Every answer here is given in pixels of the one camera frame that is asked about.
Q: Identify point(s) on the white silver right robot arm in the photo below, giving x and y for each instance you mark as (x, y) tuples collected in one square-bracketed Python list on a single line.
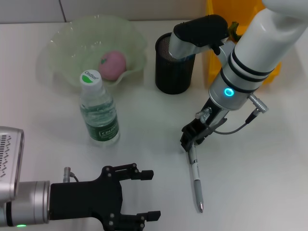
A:
[(252, 60)]

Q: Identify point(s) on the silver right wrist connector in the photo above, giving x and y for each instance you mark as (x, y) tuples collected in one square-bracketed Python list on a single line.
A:
[(258, 102)]

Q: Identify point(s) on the white grey ballpoint pen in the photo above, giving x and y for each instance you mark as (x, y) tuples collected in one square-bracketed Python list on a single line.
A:
[(197, 178)]

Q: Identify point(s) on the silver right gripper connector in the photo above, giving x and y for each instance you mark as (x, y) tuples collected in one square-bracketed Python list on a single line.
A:
[(203, 115)]

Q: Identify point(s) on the green glass fruit plate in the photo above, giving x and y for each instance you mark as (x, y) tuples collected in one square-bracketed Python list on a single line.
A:
[(72, 48)]

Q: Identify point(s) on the green plastic wrapper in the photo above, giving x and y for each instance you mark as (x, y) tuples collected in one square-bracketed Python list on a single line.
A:
[(233, 27)]

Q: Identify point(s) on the pink peach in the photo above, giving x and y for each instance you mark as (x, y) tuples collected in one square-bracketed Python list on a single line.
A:
[(113, 65)]

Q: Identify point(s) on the yellow plastic bin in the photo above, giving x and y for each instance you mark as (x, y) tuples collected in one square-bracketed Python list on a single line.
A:
[(214, 62)]

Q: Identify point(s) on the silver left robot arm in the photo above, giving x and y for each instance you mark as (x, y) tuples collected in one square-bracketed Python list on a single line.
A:
[(29, 202)]

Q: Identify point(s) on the silver perforated left wrist camera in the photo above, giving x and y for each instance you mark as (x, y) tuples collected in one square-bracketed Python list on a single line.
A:
[(12, 163)]

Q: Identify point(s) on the black mesh pen holder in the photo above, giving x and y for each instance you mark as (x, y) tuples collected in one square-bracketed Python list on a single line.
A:
[(173, 77)]

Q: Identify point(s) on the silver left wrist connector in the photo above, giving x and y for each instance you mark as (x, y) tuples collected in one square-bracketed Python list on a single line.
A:
[(66, 174)]

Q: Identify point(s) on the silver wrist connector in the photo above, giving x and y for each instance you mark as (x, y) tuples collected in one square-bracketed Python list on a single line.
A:
[(258, 102), (66, 174)]

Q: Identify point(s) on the clear green-label water bottle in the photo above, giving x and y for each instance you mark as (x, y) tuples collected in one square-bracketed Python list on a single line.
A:
[(98, 110)]

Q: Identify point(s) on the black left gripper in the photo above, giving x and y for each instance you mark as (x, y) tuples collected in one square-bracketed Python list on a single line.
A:
[(86, 199)]

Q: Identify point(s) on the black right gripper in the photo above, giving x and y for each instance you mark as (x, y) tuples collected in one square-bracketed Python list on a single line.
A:
[(214, 118)]

